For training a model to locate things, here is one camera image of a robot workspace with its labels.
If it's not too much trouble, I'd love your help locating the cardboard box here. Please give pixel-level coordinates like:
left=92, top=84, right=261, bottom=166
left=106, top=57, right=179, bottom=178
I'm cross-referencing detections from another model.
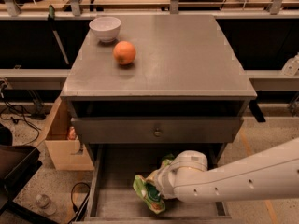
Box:
left=37, top=97, right=94, bottom=171

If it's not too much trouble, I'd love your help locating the clear plastic bottle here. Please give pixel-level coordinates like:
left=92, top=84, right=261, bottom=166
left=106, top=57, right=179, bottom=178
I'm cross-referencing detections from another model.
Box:
left=36, top=194, right=57, bottom=216

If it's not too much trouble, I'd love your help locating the red can in box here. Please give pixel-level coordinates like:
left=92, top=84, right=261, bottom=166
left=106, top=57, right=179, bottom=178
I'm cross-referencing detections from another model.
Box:
left=67, top=126, right=77, bottom=140

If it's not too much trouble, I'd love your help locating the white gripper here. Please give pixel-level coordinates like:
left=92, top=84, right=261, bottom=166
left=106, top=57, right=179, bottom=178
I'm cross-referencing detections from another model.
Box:
left=146, top=150, right=207, bottom=199

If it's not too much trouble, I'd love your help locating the black floor cable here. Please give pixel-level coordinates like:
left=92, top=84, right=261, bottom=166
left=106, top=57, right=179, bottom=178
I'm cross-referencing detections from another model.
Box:
left=0, top=81, right=42, bottom=146

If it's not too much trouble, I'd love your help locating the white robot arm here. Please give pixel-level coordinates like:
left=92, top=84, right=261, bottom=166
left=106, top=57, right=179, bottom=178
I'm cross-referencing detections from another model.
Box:
left=147, top=139, right=299, bottom=203

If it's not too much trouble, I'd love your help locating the white ceramic bowl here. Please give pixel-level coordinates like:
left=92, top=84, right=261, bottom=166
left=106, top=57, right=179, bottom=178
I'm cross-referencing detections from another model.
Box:
left=89, top=17, right=121, bottom=42

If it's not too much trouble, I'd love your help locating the black chair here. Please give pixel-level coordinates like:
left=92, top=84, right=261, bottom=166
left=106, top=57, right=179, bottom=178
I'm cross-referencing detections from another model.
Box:
left=0, top=124, right=58, bottom=224

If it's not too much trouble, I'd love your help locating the white plastic bracket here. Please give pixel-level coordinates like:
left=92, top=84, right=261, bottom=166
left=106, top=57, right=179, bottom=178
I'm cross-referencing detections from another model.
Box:
left=282, top=53, right=299, bottom=76

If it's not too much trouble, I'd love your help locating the grey wooden cabinet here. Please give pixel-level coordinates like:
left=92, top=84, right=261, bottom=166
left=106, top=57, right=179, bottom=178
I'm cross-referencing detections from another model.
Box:
left=61, top=15, right=256, bottom=161

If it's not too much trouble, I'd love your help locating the green rice chip bag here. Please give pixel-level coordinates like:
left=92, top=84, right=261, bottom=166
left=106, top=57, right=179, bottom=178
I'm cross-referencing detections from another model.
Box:
left=133, top=154, right=175, bottom=214

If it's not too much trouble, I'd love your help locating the orange fruit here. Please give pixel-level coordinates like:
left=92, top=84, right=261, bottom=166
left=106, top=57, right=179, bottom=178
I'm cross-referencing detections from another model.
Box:
left=113, top=41, right=136, bottom=65

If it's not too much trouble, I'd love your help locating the grey top drawer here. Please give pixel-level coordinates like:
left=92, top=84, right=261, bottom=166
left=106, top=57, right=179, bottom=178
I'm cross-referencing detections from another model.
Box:
left=71, top=117, right=243, bottom=144

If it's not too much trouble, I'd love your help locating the black looped cable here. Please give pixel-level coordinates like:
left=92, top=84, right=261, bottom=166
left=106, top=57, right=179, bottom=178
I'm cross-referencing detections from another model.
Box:
left=66, top=181, right=92, bottom=224

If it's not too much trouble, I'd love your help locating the open grey middle drawer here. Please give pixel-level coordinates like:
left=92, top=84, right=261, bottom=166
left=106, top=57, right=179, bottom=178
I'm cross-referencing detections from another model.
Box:
left=75, top=144, right=243, bottom=224

